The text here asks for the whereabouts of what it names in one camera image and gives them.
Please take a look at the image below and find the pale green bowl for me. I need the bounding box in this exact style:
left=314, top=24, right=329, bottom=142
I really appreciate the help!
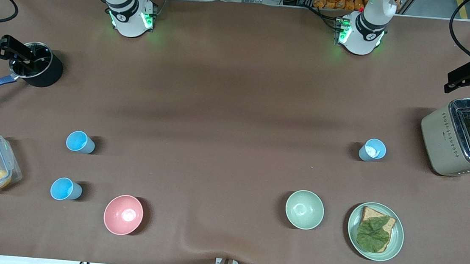
left=283, top=188, right=327, bottom=232

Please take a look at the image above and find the pale green plate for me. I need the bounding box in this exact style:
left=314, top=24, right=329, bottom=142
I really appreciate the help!
left=344, top=200, right=407, bottom=264

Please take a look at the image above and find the green lettuce leaf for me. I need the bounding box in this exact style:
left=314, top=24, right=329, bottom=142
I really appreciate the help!
left=354, top=214, right=392, bottom=254

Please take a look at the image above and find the beige and chrome toaster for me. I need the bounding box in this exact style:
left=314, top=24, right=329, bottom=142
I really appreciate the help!
left=416, top=94, right=470, bottom=179

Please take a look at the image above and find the pink bowl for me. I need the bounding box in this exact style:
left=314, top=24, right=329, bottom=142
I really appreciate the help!
left=101, top=192, right=145, bottom=238

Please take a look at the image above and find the black pot with blue handle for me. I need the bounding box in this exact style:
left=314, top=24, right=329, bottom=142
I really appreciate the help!
left=0, top=38, right=67, bottom=110

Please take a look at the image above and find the brown bread slice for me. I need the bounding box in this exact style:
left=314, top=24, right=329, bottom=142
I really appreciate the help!
left=356, top=205, right=398, bottom=254

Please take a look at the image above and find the light blue plastic cup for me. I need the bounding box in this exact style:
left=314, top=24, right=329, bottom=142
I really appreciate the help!
left=65, top=130, right=97, bottom=155
left=358, top=137, right=388, bottom=163
left=49, top=176, right=84, bottom=203

